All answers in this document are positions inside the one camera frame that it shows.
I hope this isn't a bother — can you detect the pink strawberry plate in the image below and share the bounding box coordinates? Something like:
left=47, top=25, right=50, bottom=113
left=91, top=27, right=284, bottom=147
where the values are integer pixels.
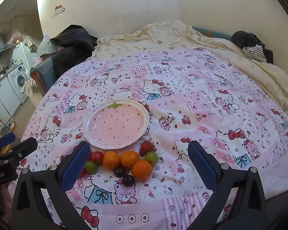
left=83, top=99, right=149, bottom=150

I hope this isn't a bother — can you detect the red cherry tomato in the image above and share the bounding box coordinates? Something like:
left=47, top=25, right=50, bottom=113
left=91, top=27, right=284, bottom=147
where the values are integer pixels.
left=79, top=168, right=87, bottom=179
left=90, top=151, right=104, bottom=165
left=87, top=152, right=92, bottom=161

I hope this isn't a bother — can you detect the dark purple grape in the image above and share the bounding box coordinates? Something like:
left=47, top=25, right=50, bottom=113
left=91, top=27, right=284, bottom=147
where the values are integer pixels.
left=113, top=165, right=127, bottom=178
left=122, top=175, right=136, bottom=187

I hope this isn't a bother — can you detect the green grape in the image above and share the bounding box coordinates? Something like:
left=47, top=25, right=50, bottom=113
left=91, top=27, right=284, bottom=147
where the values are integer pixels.
left=84, top=160, right=98, bottom=174
left=144, top=151, right=158, bottom=167

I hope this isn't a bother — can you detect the white kitchen cabinet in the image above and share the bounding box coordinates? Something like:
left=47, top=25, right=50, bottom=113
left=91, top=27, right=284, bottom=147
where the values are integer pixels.
left=0, top=77, right=21, bottom=125

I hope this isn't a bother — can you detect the blue orange chair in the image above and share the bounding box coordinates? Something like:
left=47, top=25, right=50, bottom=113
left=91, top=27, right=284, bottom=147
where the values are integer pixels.
left=30, top=58, right=58, bottom=96

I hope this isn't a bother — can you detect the cream floral blanket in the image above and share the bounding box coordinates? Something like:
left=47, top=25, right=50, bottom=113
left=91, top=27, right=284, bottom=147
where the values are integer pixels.
left=91, top=20, right=288, bottom=116

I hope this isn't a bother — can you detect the white washing machine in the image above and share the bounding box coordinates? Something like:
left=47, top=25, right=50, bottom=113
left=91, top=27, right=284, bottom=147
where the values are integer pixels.
left=7, top=64, right=29, bottom=104

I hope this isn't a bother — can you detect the red strawberry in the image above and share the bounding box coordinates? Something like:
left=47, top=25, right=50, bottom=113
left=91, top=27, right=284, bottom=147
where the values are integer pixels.
left=139, top=141, right=154, bottom=157

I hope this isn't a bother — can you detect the orange mandarin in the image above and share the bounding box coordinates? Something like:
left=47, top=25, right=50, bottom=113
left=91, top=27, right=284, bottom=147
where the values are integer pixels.
left=132, top=160, right=152, bottom=181
left=120, top=151, right=140, bottom=169
left=102, top=151, right=120, bottom=170

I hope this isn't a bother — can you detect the white plastic bag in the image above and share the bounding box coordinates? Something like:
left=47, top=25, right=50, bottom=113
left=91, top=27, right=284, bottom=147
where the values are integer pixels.
left=37, top=35, right=54, bottom=56

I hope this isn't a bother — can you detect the striped garment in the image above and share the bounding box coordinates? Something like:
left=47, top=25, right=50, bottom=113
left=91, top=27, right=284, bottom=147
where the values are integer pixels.
left=241, top=45, right=267, bottom=63

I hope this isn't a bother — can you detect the black clothes pile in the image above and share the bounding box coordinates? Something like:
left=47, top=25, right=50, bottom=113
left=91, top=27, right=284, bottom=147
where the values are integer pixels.
left=231, top=30, right=274, bottom=64

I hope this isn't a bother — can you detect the beige towel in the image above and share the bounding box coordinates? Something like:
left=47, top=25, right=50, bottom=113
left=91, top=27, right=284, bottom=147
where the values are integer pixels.
left=20, top=78, right=39, bottom=97

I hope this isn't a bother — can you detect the pink Hello Kitty quilt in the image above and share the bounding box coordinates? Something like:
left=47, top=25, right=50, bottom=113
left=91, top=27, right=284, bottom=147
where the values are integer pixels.
left=18, top=47, right=288, bottom=229

